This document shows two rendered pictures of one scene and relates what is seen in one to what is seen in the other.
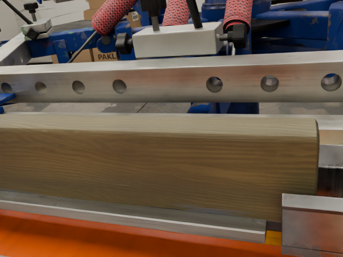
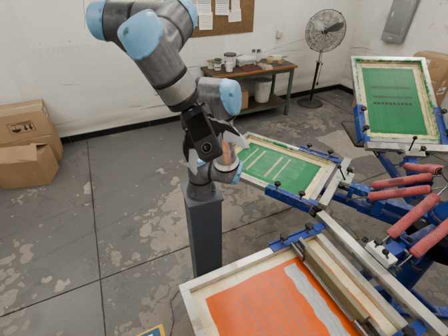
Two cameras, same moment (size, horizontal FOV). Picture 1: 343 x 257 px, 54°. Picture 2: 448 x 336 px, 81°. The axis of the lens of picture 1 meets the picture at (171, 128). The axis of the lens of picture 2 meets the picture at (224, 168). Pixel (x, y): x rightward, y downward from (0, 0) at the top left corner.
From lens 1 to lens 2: 109 cm
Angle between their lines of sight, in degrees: 39
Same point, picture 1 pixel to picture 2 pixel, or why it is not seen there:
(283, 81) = (394, 294)
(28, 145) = (325, 275)
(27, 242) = (314, 283)
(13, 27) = (343, 57)
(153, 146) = (343, 296)
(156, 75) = (365, 262)
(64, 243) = (320, 289)
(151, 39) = (371, 249)
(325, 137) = (389, 315)
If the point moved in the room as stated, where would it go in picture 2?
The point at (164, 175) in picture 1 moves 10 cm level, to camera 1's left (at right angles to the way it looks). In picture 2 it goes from (343, 300) to (320, 284)
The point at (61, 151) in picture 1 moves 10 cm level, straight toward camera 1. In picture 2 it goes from (329, 281) to (327, 302)
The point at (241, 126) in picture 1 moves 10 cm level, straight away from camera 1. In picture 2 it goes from (357, 307) to (372, 293)
